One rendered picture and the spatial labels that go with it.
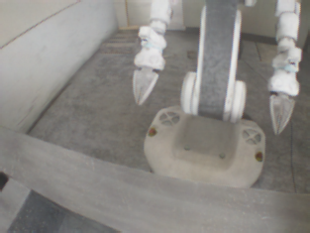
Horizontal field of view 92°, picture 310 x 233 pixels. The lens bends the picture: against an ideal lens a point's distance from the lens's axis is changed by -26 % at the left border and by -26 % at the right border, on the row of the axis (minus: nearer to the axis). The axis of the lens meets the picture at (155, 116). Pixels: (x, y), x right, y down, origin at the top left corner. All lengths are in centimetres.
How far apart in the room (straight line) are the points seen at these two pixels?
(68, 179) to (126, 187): 14
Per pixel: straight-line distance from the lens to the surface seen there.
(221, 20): 60
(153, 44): 67
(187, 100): 67
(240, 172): 78
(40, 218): 59
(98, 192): 42
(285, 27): 70
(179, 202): 38
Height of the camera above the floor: 103
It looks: 46 degrees down
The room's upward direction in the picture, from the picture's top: 9 degrees counter-clockwise
